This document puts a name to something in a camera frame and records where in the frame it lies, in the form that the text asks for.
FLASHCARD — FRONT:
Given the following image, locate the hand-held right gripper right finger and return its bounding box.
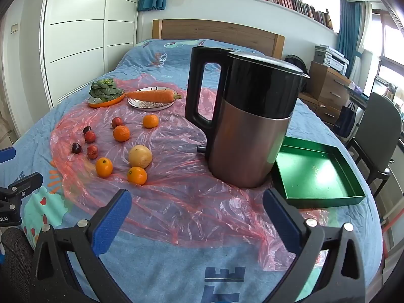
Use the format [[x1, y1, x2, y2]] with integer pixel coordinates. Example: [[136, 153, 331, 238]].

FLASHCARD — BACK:
[[263, 188, 384, 303]]

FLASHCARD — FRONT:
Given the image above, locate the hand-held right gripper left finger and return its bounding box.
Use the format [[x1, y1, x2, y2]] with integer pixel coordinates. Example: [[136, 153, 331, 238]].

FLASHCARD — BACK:
[[30, 189, 133, 303]]

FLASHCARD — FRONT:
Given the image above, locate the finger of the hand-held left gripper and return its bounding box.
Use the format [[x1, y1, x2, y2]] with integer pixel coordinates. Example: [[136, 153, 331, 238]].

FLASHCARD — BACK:
[[0, 172, 44, 210], [0, 147, 16, 165]]

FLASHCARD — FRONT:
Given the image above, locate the small smooth orange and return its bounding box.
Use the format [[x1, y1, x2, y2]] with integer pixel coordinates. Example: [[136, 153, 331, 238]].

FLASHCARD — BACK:
[[95, 157, 113, 178]]

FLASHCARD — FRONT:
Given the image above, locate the green tray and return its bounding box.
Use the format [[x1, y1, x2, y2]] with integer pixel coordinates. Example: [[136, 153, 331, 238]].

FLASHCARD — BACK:
[[272, 135, 367, 209]]

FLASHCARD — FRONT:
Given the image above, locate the yellow pear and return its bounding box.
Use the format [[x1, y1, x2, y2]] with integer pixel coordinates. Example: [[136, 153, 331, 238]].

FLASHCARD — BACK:
[[129, 145, 153, 169]]

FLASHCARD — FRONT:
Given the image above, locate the large rough orange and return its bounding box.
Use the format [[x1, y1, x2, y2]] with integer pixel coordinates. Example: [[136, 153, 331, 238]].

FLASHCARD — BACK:
[[113, 125, 131, 142]]

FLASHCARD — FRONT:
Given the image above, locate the person's left forearm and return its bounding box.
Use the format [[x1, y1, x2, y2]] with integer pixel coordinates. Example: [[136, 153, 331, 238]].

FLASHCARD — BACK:
[[2, 227, 35, 302]]

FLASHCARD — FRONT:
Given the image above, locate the pink plastic sheet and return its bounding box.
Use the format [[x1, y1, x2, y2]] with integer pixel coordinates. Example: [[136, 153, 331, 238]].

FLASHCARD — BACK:
[[50, 73, 327, 272]]

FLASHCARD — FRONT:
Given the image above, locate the black and steel electric kettle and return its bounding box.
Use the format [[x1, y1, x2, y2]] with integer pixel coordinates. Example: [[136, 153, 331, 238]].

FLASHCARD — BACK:
[[185, 46, 311, 189]]

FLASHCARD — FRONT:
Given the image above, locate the orange plate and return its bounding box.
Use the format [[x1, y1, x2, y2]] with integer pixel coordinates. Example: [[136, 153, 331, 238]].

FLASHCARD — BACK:
[[88, 93, 126, 108]]

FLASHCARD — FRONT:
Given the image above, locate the bok choy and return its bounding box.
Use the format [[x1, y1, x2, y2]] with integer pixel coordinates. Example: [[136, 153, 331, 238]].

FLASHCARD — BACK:
[[89, 78, 123, 102]]

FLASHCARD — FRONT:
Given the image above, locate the dark blue bag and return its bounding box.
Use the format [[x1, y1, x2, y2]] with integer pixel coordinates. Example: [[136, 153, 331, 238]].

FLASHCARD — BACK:
[[335, 103, 359, 138]]

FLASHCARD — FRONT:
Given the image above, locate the silver patterned plate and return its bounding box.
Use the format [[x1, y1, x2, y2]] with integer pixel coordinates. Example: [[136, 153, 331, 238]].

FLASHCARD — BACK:
[[128, 87, 177, 112]]

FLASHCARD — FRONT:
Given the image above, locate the carrot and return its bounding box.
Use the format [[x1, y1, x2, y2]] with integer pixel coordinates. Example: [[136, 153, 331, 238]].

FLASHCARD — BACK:
[[125, 90, 183, 103]]

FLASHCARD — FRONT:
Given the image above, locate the grey chair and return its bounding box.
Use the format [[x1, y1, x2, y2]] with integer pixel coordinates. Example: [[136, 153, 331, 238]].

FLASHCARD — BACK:
[[345, 92, 401, 196]]

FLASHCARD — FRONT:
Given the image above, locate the white wardrobe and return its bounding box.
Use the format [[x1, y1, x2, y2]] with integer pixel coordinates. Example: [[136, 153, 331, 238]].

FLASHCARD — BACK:
[[41, 0, 141, 108]]

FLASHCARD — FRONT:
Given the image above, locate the white-framed desk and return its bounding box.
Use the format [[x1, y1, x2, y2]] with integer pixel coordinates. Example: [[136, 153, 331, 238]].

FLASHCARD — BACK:
[[347, 82, 404, 120]]

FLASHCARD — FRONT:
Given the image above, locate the wooden drawer chest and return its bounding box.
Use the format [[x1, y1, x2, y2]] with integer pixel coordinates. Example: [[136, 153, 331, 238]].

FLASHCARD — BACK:
[[308, 61, 351, 108]]

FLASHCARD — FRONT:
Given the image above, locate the black backpack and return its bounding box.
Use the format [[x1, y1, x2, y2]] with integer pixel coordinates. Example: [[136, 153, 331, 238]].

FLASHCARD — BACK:
[[285, 55, 309, 93]]

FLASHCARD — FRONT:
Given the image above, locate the white printer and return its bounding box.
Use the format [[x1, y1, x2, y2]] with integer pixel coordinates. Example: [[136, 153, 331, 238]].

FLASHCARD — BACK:
[[314, 45, 350, 75]]

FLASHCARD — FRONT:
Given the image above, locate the wooden headboard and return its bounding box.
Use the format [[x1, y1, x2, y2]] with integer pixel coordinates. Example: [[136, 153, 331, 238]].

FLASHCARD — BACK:
[[152, 19, 285, 60]]

